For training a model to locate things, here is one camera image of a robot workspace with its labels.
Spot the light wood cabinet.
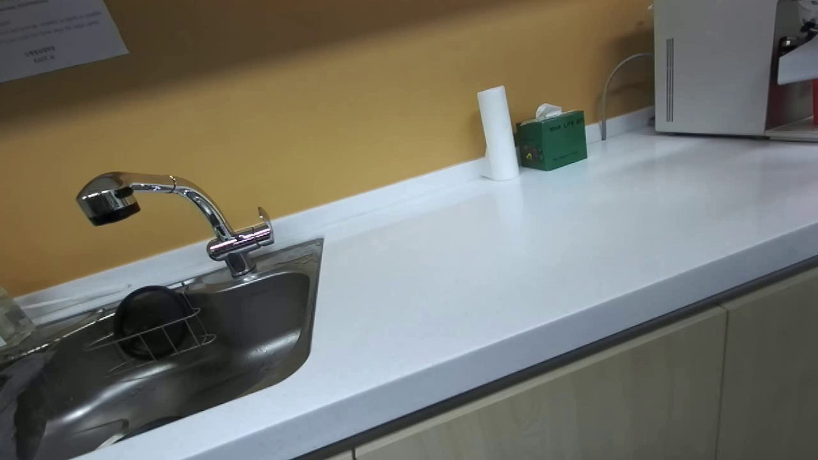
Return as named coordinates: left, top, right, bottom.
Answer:
left=334, top=268, right=818, bottom=460

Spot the stainless steel sink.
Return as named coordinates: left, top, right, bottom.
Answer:
left=0, top=240, right=322, bottom=460

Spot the silver water dispenser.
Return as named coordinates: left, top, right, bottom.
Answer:
left=654, top=0, right=818, bottom=143

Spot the chrome sink faucet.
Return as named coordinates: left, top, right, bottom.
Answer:
left=74, top=171, right=276, bottom=279

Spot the white paper roll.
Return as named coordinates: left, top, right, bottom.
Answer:
left=478, top=86, right=520, bottom=182

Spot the green tissue box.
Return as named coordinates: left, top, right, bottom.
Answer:
left=517, top=104, right=589, bottom=171

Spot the white paper notice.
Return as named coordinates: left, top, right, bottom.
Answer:
left=0, top=0, right=127, bottom=83

